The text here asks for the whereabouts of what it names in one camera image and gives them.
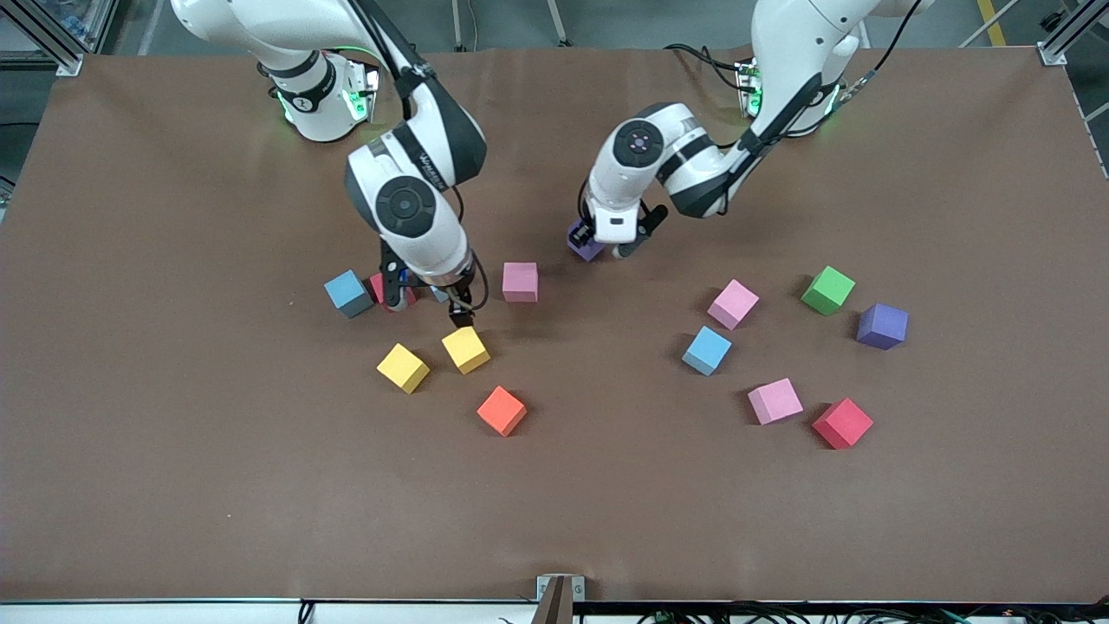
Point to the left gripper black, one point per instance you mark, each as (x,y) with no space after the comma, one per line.
(586,230)

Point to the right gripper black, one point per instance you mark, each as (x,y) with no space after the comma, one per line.
(458,297)

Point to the purple foam cube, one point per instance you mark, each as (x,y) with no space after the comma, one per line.
(882,326)
(582,254)

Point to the yellow foam cube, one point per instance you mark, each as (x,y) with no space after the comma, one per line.
(403,367)
(465,348)

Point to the pink foam cube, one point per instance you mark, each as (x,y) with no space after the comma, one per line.
(520,282)
(733,303)
(775,401)

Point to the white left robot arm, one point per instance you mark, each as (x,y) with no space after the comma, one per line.
(784,52)

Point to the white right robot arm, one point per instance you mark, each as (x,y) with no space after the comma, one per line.
(407,208)

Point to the red foam cube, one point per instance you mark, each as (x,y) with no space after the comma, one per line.
(376,289)
(842,423)

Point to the orange foam cube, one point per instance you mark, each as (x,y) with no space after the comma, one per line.
(502,410)

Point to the grey metal stand leg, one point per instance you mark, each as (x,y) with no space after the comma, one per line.
(557,22)
(457,26)

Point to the green foam cube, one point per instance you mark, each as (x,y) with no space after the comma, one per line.
(827,289)

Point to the brown table mat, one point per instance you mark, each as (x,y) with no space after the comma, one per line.
(173,433)

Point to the metal table edge bracket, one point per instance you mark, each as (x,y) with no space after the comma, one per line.
(559,598)

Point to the white table edge rail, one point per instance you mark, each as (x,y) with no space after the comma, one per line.
(173,614)

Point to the aluminium frame post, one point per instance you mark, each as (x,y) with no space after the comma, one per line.
(1074,30)
(48,35)

